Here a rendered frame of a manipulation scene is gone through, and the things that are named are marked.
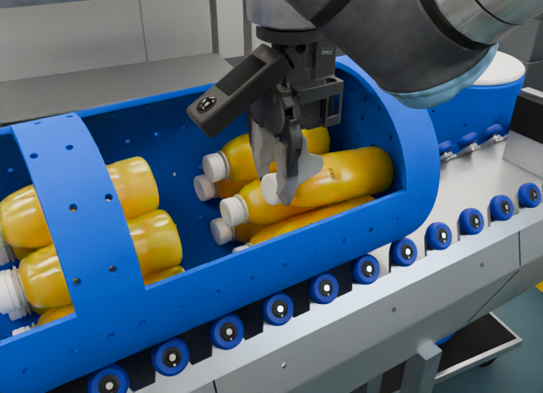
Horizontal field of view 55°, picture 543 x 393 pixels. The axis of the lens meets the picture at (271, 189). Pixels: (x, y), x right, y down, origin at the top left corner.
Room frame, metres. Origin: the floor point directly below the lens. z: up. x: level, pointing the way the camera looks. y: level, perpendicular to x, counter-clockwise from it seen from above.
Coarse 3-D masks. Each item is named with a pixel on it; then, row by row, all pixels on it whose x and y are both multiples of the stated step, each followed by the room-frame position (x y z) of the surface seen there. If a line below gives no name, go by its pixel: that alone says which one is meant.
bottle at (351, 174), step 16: (336, 160) 0.59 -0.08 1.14; (352, 160) 0.60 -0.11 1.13; (368, 160) 0.61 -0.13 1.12; (384, 160) 0.62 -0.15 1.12; (320, 176) 0.55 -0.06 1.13; (336, 176) 0.56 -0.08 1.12; (352, 176) 0.58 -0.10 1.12; (368, 176) 0.59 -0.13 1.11; (384, 176) 0.60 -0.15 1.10; (304, 192) 0.54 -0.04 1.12; (320, 192) 0.54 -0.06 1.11; (336, 192) 0.56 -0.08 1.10; (352, 192) 0.57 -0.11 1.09; (368, 192) 0.60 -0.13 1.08
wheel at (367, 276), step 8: (360, 256) 0.58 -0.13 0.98; (368, 256) 0.58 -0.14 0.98; (352, 264) 0.57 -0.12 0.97; (360, 264) 0.57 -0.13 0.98; (368, 264) 0.57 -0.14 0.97; (376, 264) 0.58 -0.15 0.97; (352, 272) 0.56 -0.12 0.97; (360, 272) 0.56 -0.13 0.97; (368, 272) 0.57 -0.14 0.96; (376, 272) 0.57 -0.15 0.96; (360, 280) 0.55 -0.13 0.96; (368, 280) 0.56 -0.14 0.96; (376, 280) 0.56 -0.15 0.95
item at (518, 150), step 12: (528, 96) 0.94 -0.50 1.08; (540, 96) 0.93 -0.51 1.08; (516, 108) 0.95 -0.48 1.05; (528, 108) 0.93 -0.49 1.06; (540, 108) 0.91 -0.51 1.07; (516, 120) 0.94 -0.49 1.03; (528, 120) 0.92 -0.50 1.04; (540, 120) 0.90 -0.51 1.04; (516, 132) 0.94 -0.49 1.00; (528, 132) 0.92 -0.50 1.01; (540, 132) 0.90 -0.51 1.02; (516, 144) 0.95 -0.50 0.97; (528, 144) 0.93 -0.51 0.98; (540, 144) 0.91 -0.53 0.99; (504, 156) 0.96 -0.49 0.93; (516, 156) 0.94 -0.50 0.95; (528, 156) 0.92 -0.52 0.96; (540, 156) 0.90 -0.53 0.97; (528, 168) 0.91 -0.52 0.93; (540, 168) 0.89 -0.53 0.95
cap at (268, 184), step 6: (270, 174) 0.55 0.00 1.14; (264, 180) 0.55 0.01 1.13; (270, 180) 0.54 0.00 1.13; (264, 186) 0.55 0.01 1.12; (270, 186) 0.54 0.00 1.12; (276, 186) 0.53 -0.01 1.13; (264, 192) 0.55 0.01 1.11; (270, 192) 0.54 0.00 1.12; (264, 198) 0.55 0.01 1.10; (270, 198) 0.54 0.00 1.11; (276, 198) 0.53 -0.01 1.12; (270, 204) 0.53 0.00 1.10; (276, 204) 0.53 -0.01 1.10
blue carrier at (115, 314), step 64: (0, 128) 0.50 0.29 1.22; (64, 128) 0.48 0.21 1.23; (128, 128) 0.63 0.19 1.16; (192, 128) 0.69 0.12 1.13; (384, 128) 0.67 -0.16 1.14; (0, 192) 0.56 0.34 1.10; (64, 192) 0.40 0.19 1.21; (192, 192) 0.68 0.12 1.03; (384, 192) 0.65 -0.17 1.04; (64, 256) 0.36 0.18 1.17; (128, 256) 0.38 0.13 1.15; (192, 256) 0.60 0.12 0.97; (256, 256) 0.43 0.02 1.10; (320, 256) 0.48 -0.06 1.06; (0, 320) 0.47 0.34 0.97; (64, 320) 0.33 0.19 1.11; (128, 320) 0.36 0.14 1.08; (192, 320) 0.40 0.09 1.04; (0, 384) 0.30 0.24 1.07
